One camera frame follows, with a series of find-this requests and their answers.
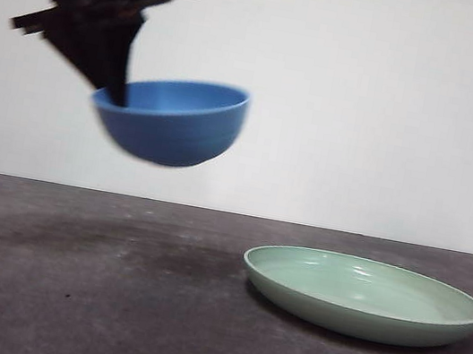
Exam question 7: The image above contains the blue ribbed bowl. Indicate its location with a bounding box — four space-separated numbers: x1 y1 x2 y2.
81 63 254 180

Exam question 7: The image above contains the green round plate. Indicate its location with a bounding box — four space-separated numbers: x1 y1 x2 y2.
232 236 473 354

